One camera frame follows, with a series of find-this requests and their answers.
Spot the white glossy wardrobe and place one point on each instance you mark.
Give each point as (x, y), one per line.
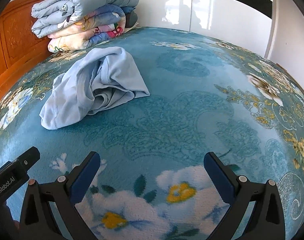
(204, 12)

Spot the grey pillow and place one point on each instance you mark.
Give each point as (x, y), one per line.
(132, 18)

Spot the blue floral folded quilt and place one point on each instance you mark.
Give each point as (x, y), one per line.
(102, 20)

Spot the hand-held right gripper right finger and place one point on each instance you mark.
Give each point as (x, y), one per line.
(219, 177)

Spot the light blue garment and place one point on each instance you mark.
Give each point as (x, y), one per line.
(97, 80)

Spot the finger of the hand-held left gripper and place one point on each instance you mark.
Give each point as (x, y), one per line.
(28, 160)

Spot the light blue folded quilt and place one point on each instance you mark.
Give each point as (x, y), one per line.
(92, 0)

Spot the teal floral blanket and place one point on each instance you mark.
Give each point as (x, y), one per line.
(167, 130)

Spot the pink floral folded quilt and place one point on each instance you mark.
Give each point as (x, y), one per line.
(79, 38)

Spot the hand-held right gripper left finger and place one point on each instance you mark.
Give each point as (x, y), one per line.
(84, 177)

